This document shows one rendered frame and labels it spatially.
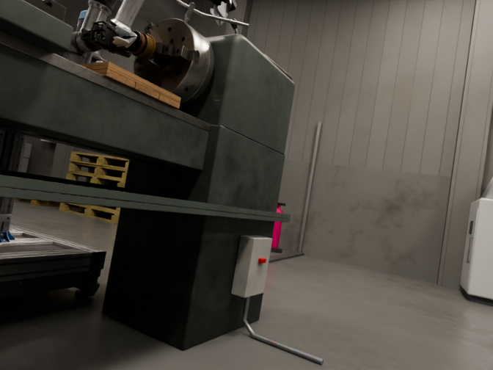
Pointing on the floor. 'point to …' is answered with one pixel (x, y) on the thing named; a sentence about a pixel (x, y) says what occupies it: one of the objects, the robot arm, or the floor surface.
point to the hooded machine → (479, 250)
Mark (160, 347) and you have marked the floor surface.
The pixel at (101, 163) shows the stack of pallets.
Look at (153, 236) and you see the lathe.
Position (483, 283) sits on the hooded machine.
